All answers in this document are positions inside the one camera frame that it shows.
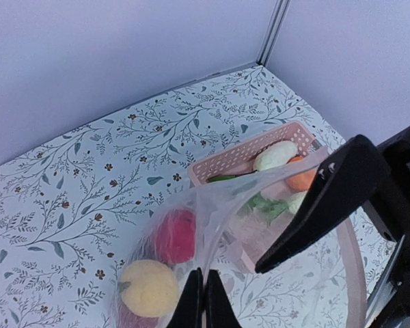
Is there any red crinkled fruit front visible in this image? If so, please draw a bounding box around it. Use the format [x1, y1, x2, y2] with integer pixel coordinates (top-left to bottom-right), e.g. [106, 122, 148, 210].
[154, 209, 196, 264]

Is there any green leafy vegetable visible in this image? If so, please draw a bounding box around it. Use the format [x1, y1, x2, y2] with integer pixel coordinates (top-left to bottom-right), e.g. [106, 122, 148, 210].
[206, 171, 299, 227]

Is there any floral patterned table mat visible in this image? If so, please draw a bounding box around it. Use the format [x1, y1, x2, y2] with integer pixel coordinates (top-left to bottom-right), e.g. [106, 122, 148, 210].
[0, 64, 397, 328]

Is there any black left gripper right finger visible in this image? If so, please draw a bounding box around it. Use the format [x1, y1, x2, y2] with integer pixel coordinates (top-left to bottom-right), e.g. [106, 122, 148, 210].
[204, 270, 241, 328]

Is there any dark maroon crinkled fruit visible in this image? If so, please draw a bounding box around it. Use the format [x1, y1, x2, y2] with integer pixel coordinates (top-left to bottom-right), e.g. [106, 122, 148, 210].
[115, 303, 159, 328]

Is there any white oblong vegetable front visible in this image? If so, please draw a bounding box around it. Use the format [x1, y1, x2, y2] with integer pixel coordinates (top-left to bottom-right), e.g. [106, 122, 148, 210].
[284, 191, 308, 215]

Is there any yellow fruit with leaf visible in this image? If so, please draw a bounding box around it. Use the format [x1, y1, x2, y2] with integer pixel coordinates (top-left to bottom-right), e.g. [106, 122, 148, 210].
[118, 260, 179, 318]

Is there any pink perforated plastic basket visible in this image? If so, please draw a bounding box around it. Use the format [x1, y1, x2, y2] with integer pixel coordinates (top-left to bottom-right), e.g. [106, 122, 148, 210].
[188, 121, 326, 273]

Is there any orange crinkled fruit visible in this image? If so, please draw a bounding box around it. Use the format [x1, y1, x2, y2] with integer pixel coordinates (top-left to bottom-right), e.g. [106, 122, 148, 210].
[286, 169, 316, 191]

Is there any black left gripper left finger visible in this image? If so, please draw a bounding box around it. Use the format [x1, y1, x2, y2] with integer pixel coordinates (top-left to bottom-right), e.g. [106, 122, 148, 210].
[167, 268, 203, 328]

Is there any right aluminium corner post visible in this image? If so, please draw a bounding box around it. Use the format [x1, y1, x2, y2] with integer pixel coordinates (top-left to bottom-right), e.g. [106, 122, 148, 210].
[256, 0, 291, 66]

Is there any white oblong vegetable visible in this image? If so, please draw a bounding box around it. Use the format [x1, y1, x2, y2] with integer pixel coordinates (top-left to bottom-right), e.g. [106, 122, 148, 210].
[284, 191, 308, 215]
[253, 141, 298, 172]

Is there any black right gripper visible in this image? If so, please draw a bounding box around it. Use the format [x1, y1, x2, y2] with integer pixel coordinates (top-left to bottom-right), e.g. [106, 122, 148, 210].
[255, 126, 410, 327]

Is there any clear zip top bag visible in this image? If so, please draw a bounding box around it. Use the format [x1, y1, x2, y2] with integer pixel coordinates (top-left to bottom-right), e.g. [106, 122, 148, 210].
[111, 146, 368, 328]

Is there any white oblong vegetable rear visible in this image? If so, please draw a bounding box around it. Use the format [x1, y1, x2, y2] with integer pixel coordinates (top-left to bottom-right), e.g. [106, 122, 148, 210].
[253, 141, 298, 172]

